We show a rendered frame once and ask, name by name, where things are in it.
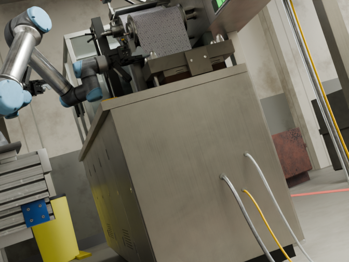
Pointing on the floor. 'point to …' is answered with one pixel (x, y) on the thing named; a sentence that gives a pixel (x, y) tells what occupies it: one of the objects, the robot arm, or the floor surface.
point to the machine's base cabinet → (190, 178)
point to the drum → (57, 234)
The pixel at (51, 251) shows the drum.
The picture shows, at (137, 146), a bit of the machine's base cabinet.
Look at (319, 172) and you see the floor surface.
